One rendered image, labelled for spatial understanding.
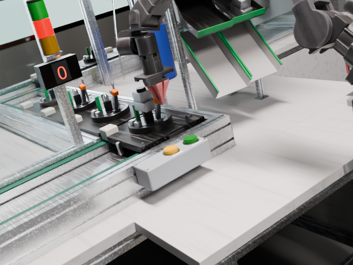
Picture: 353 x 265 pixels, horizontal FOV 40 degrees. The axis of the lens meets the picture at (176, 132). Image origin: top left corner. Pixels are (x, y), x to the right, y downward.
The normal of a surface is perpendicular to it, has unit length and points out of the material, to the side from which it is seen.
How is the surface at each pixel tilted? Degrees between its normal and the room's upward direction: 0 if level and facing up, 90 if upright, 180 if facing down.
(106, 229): 0
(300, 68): 90
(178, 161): 90
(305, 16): 74
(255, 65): 45
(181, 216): 0
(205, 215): 0
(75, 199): 90
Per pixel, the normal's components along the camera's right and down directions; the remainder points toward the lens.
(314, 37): -0.68, 0.14
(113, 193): 0.60, 0.15
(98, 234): -0.23, -0.91
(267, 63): 0.16, -0.49
